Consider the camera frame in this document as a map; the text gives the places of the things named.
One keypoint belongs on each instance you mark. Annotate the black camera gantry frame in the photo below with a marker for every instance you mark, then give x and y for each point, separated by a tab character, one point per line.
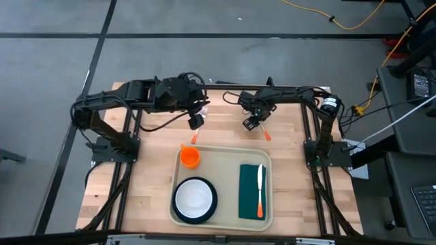
51	238

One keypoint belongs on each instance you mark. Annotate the flat black bar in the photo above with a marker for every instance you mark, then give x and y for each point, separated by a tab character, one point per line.
226	82

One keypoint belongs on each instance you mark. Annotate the white bowl with black rim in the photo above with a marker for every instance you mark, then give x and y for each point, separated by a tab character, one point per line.
194	200

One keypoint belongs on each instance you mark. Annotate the black keyboard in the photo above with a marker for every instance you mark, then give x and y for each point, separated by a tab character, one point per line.
425	204

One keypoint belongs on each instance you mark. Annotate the black chair base leg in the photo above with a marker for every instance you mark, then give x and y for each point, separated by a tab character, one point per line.
12	156

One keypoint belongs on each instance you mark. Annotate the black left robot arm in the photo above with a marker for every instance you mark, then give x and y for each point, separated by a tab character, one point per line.
112	97

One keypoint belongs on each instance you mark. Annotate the black aluminium table frame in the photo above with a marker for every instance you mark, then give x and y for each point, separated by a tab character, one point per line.
221	87

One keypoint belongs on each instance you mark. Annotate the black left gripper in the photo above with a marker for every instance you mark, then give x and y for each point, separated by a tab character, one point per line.
177	95

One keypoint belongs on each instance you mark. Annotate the grey desk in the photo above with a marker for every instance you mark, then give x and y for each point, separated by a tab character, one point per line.
402	204
408	136

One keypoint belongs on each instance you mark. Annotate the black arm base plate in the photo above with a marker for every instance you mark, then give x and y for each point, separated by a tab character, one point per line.
342	158
102	154

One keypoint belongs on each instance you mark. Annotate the white paper sheet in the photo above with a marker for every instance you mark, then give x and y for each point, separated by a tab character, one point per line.
361	171

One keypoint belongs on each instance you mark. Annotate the dark green cloth napkin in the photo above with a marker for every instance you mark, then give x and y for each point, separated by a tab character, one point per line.
247	194

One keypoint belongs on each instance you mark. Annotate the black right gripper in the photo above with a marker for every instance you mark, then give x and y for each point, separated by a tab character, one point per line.
264	102

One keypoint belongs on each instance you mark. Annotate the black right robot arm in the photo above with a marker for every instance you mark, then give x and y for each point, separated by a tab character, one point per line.
296	93

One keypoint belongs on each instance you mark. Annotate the black caster wheel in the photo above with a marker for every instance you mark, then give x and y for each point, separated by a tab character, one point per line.
390	225

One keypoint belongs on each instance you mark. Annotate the beige plastic tray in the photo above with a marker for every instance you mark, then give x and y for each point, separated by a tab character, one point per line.
221	166

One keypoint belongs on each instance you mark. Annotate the black stand leg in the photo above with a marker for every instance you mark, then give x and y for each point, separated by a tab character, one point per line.
415	56

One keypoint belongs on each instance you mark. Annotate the black power adapter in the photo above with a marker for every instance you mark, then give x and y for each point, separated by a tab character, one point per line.
420	85

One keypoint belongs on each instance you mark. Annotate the orange plastic cup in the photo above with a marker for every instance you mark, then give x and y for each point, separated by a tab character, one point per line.
190	158

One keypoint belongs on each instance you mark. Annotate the person's foot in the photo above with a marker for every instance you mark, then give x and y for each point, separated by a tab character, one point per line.
393	41
398	54

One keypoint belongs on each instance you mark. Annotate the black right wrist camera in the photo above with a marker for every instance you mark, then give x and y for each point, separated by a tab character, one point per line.
246	98

